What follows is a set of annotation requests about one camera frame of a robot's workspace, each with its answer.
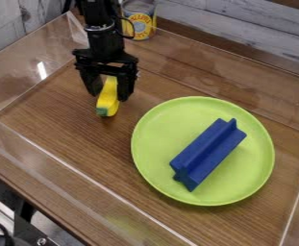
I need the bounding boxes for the clear acrylic tray enclosure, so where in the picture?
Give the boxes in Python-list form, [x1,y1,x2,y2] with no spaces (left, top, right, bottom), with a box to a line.
[0,14,299,246]

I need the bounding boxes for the black cable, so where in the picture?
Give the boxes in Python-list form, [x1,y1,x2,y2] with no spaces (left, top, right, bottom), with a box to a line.
[0,219,16,246]

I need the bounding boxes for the blue plastic block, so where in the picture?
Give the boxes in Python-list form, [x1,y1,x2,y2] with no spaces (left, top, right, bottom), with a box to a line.
[170,118,247,191]

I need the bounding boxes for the green round plate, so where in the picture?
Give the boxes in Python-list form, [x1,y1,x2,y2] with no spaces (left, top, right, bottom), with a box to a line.
[131,96,275,206]

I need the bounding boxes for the black metal table bracket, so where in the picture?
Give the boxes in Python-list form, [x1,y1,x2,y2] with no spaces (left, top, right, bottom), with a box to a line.
[13,201,59,246]

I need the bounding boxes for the yellow labelled tin can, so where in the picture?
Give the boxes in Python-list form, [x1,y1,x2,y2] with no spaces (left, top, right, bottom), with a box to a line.
[120,0,156,40]

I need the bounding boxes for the yellow toy banana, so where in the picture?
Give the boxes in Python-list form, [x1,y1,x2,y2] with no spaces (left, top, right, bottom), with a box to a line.
[96,76,119,117]

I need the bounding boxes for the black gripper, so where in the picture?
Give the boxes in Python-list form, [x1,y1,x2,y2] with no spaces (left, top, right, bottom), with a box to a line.
[72,27,139,102]

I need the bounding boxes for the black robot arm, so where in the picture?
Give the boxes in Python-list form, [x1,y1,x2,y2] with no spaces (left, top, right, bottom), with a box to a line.
[72,0,139,102]

